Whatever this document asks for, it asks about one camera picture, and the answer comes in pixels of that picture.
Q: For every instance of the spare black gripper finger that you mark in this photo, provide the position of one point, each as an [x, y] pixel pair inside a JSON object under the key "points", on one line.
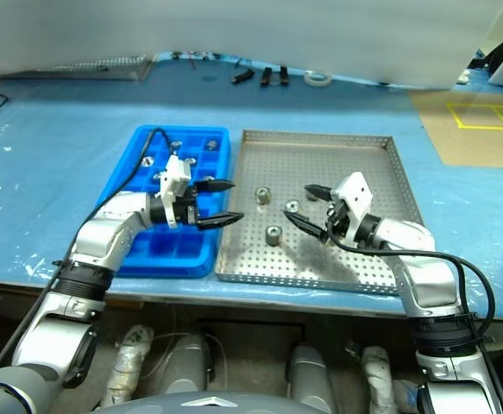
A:
{"points": [[283, 75], [265, 77], [241, 77]]}

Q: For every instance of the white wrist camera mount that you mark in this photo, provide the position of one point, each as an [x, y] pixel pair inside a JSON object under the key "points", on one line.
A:
{"points": [[175, 174], [356, 194]]}

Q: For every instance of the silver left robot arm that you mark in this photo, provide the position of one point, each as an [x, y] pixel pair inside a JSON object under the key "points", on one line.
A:
{"points": [[100, 233]]}

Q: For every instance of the grey rounded robot leg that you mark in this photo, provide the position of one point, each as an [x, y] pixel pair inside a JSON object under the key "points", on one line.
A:
{"points": [[188, 362], [307, 373]]}

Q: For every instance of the small parts clutter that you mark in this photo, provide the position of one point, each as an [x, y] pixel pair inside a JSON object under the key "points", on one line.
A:
{"points": [[197, 54]]}

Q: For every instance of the small white object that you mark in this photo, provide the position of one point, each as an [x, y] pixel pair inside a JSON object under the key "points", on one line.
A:
{"points": [[463, 78]]}

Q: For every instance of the blue compartment tray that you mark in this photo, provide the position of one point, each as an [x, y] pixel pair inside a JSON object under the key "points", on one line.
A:
{"points": [[169, 250]]}

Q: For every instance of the white tape roll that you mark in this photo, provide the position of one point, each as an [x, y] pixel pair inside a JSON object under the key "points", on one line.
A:
{"points": [[309, 79]]}

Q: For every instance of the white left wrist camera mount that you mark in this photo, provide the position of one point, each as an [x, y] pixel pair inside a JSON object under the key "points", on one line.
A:
{"points": [[175, 174]]}

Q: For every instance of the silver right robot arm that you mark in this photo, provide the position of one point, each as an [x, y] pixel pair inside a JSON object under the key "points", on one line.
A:
{"points": [[406, 237]]}

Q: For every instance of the white wrapped table leg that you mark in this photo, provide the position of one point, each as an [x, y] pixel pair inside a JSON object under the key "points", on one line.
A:
{"points": [[130, 358], [378, 377]]}

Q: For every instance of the long perforated metal tray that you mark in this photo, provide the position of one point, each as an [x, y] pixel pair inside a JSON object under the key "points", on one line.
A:
{"points": [[83, 71]]}

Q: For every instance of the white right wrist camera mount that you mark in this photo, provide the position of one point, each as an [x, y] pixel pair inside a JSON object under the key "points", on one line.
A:
{"points": [[356, 194]]}

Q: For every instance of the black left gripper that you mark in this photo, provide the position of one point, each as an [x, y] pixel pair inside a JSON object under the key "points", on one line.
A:
{"points": [[188, 213]]}

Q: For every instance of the cardboard sheet with yellow tape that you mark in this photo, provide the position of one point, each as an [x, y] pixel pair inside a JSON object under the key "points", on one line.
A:
{"points": [[462, 142]]}

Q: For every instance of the grey robot torso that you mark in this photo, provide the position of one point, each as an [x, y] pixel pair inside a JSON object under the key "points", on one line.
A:
{"points": [[212, 403]]}

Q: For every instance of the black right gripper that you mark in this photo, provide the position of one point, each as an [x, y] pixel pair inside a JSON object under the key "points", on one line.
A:
{"points": [[337, 222]]}

